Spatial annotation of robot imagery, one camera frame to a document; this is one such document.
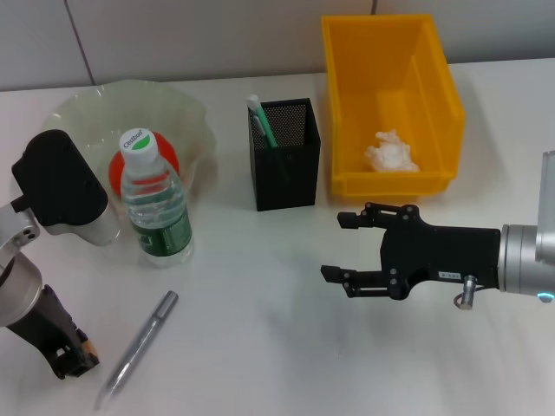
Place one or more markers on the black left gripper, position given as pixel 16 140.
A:
pixel 43 316

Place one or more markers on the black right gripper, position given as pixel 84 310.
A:
pixel 442 251

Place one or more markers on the tan eraser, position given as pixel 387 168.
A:
pixel 91 346

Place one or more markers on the silver clear pen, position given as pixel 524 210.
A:
pixel 134 351

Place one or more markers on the white paper ball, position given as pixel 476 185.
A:
pixel 390 154

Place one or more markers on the mint green utility knife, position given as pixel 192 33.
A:
pixel 262 123

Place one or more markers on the clear water bottle green label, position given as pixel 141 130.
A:
pixel 160 216

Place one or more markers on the red-orange toy orange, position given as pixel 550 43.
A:
pixel 167 149

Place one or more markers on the black mesh pen holder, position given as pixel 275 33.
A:
pixel 286 182

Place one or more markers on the pale green glass fruit plate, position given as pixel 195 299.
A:
pixel 130 99

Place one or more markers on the yellow plastic bin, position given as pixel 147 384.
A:
pixel 390 86

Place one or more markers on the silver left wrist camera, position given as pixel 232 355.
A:
pixel 60 182

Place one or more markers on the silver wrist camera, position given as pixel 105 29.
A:
pixel 547 186
pixel 60 182

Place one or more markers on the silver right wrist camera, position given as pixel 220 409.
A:
pixel 547 186

